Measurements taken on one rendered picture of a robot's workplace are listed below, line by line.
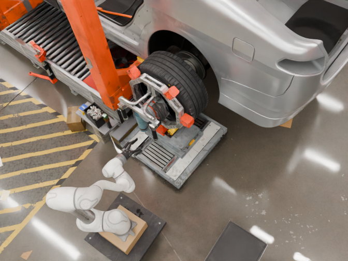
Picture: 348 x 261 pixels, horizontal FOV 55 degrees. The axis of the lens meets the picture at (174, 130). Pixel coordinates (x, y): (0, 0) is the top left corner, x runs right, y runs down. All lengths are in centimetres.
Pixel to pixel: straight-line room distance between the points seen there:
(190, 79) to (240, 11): 68
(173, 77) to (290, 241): 177
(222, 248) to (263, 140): 132
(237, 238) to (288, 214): 69
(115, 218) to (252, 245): 110
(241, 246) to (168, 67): 152
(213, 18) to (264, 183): 175
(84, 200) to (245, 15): 149
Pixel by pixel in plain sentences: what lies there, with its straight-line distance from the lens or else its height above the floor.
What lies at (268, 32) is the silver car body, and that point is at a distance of 220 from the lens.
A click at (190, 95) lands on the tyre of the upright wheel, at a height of 103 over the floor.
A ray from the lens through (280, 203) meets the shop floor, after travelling 338.
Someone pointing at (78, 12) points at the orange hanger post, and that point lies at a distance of 248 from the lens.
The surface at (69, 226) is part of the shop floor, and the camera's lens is 346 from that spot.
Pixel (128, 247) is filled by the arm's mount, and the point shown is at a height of 40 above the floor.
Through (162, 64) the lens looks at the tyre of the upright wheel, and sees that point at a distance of 265.
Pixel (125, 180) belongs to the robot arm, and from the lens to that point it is 260.
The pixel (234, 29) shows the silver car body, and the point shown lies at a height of 159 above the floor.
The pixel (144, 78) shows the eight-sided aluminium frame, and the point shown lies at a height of 112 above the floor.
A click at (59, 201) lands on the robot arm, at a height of 123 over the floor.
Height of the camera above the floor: 310
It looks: 58 degrees down
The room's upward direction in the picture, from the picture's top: 8 degrees counter-clockwise
